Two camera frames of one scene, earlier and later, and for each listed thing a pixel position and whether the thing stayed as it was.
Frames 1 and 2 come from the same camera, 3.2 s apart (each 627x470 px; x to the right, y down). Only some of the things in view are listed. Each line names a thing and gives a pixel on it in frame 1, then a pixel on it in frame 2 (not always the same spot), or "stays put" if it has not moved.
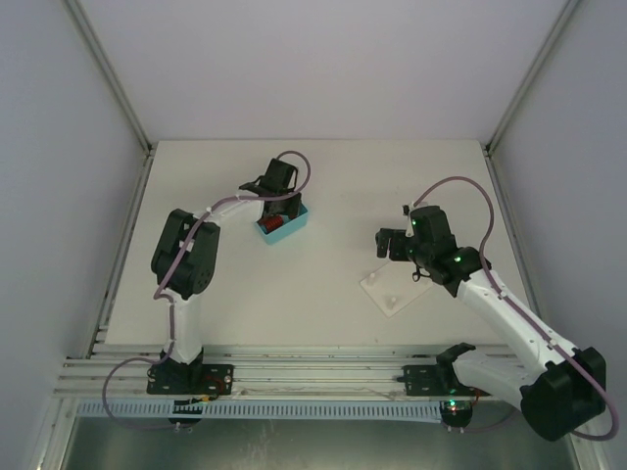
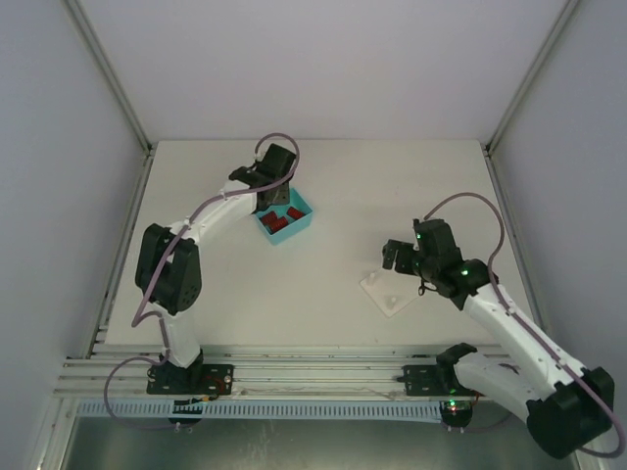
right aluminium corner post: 567,12 stays put
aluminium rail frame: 342,372 stays put
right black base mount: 439,380 stays put
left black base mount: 169,376 stays put
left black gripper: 282,207 → 272,194
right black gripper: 393,243 → 402,255
